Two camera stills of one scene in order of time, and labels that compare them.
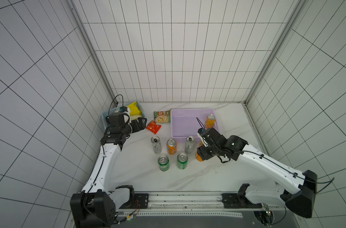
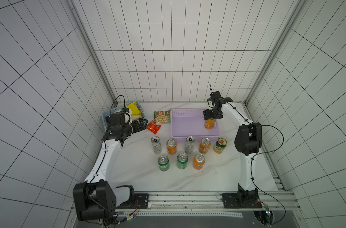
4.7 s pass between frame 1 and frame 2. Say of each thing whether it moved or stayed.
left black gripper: stayed
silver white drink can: stayed
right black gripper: moved
